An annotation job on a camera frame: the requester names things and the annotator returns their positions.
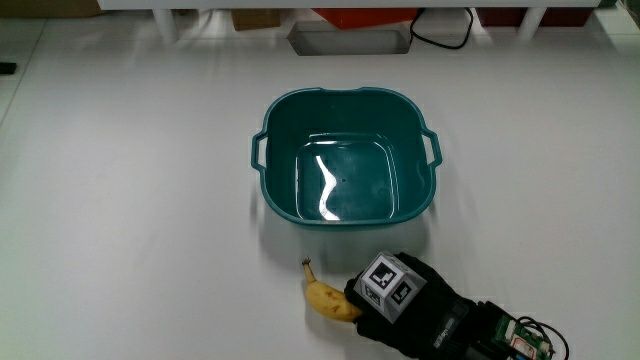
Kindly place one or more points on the white shelf riser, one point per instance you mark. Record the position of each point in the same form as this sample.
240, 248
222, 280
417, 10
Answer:
350, 3

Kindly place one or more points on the brown cardboard box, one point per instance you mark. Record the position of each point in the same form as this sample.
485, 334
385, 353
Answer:
255, 18

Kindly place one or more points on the person's right forearm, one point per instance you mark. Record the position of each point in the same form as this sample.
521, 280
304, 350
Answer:
500, 332

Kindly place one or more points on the white desk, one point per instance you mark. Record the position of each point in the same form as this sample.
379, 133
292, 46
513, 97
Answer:
125, 210

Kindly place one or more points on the yellow banana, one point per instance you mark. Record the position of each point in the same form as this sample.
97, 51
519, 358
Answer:
327, 299

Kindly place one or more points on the dark red box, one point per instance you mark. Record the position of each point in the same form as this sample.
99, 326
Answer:
560, 17

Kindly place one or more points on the teal plastic basin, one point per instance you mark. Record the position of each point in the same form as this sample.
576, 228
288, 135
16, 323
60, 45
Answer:
345, 180

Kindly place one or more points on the person's right hand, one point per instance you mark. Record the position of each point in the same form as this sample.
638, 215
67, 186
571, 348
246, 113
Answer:
425, 315

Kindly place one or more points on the small black object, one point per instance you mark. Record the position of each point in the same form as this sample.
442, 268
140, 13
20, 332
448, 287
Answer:
7, 68

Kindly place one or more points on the large cardboard box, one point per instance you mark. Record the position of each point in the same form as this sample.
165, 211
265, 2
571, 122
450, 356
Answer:
47, 8

